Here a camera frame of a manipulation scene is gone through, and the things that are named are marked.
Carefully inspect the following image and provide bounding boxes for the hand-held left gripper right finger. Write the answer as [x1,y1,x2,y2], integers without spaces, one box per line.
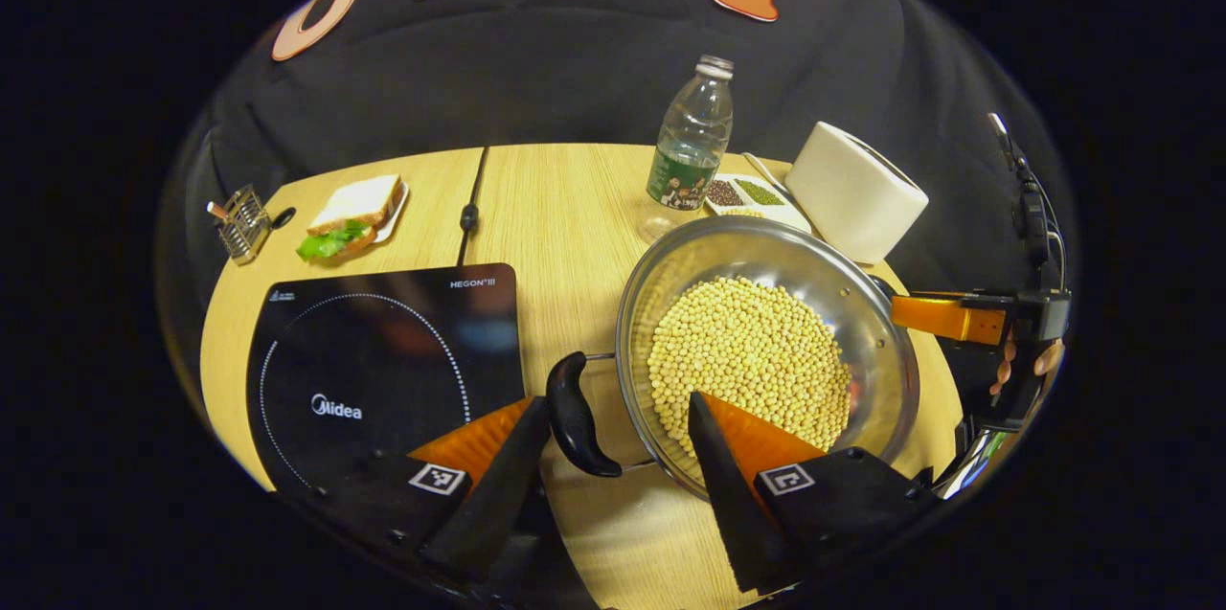
[687,390,944,597]

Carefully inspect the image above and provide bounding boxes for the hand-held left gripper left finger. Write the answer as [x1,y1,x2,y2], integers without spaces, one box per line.
[302,395,555,587]

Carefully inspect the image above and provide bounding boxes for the pile of yellow soybeans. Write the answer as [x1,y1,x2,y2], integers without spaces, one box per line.
[647,277,853,458]

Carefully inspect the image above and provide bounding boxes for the black induction cooktop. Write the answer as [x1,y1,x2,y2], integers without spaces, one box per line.
[246,262,528,496]

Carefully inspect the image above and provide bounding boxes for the steel pot with black handles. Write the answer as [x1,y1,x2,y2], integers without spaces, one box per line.
[546,215,922,501]

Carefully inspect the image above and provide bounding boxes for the white kitchen appliance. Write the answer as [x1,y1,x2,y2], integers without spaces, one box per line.
[783,122,930,264]

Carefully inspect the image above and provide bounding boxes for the white divided bean tray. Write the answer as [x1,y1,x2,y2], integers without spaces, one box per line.
[704,172,813,233]

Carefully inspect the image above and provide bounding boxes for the small white plate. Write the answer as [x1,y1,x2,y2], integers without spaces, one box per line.
[369,181,411,245]

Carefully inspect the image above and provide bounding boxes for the clear plastic water bottle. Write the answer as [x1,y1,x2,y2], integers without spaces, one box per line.
[640,55,736,242]

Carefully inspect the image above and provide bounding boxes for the sandwich with lettuce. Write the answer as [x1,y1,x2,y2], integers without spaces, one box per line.
[295,174,405,263]

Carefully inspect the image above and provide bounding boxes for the black backdrop cloth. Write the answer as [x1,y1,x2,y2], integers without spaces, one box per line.
[158,0,1078,400]

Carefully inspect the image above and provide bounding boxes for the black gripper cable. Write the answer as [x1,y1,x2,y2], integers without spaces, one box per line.
[987,112,1059,290]

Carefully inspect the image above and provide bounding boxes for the white appliance cable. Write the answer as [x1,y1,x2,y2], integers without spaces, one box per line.
[742,152,796,204]

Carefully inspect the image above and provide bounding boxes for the black cooktop power cable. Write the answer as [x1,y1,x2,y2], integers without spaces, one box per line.
[458,146,489,268]

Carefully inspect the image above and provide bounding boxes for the wire mesh holder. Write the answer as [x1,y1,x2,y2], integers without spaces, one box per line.
[216,184,274,266]

